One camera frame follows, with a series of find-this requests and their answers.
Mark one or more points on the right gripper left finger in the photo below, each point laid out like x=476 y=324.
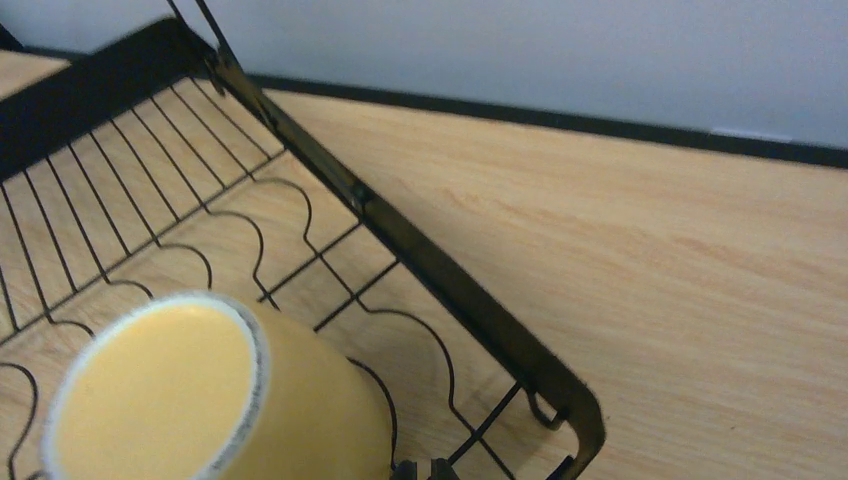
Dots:
x=405 y=470

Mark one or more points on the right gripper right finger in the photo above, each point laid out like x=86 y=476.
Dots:
x=441 y=469

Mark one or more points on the yellow cup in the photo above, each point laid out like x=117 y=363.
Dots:
x=197 y=385

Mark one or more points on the black wire dish rack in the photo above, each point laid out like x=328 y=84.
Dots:
x=156 y=165

